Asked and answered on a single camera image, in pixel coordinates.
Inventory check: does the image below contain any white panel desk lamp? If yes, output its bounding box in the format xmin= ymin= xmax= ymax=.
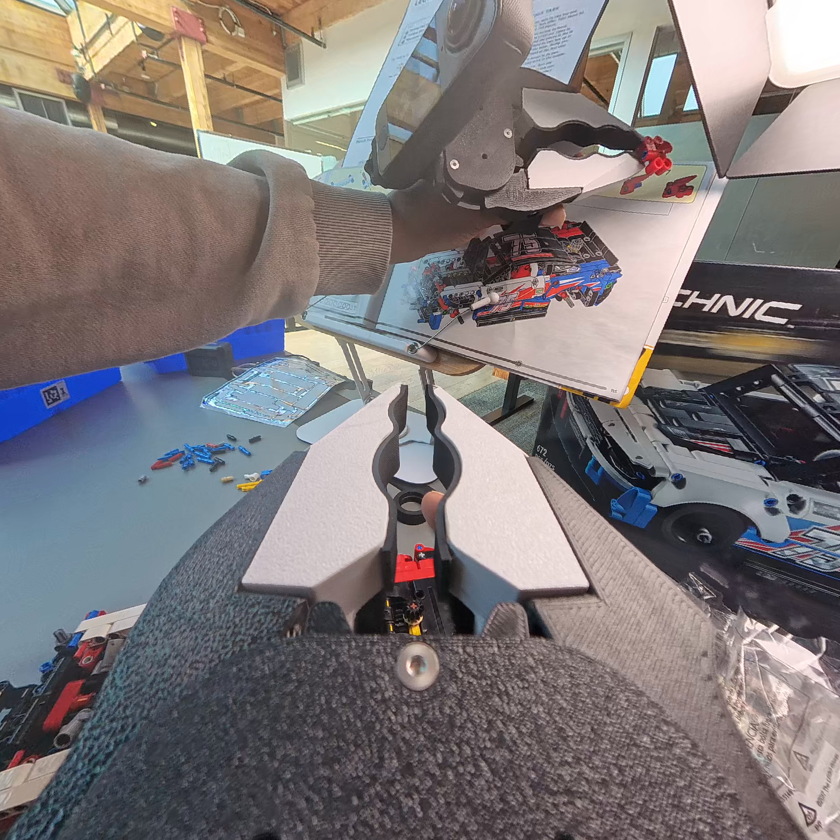
xmin=668 ymin=0 xmax=840 ymax=180

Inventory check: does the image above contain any black toy tyre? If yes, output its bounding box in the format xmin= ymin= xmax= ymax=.
xmin=387 ymin=489 xmax=447 ymax=526

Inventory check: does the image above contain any blue bin with tag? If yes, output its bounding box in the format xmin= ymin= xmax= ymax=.
xmin=0 ymin=366 xmax=123 ymax=445

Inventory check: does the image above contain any pile of blue toy pins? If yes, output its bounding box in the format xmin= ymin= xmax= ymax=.
xmin=150 ymin=433 xmax=263 ymax=472

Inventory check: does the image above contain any black toy car box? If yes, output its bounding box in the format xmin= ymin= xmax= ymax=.
xmin=533 ymin=261 xmax=840 ymax=641

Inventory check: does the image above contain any person's left hand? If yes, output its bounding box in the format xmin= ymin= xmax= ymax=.
xmin=388 ymin=187 xmax=568 ymax=265

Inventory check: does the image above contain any toy brick race car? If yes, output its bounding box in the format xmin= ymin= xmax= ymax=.
xmin=0 ymin=543 xmax=455 ymax=809

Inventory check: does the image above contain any person's left forearm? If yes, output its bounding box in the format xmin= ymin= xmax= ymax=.
xmin=0 ymin=107 xmax=395 ymax=389

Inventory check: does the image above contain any toy car instruction booklet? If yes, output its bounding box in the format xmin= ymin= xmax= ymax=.
xmin=305 ymin=0 xmax=731 ymax=403

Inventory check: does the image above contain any clear plastic bag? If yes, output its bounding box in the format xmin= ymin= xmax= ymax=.
xmin=679 ymin=571 xmax=840 ymax=840

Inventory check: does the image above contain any holographic sticker sheet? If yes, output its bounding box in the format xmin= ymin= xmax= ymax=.
xmin=199 ymin=356 xmax=347 ymax=429

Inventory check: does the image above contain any black charger box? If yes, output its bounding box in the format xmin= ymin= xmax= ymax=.
xmin=185 ymin=341 xmax=235 ymax=379

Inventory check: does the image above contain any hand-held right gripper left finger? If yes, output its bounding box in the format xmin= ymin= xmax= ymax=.
xmin=240 ymin=384 xmax=409 ymax=626

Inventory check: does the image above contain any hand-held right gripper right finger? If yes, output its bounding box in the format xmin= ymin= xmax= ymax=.
xmin=424 ymin=385 xmax=592 ymax=623

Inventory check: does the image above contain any grey desk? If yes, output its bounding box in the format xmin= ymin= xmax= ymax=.
xmin=0 ymin=354 xmax=316 ymax=686

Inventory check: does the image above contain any red toy brick piece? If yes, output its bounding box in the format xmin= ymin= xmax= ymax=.
xmin=631 ymin=134 xmax=675 ymax=179

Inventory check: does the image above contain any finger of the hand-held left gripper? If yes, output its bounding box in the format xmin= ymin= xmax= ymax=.
xmin=521 ymin=85 xmax=649 ymax=160
xmin=526 ymin=150 xmax=649 ymax=196

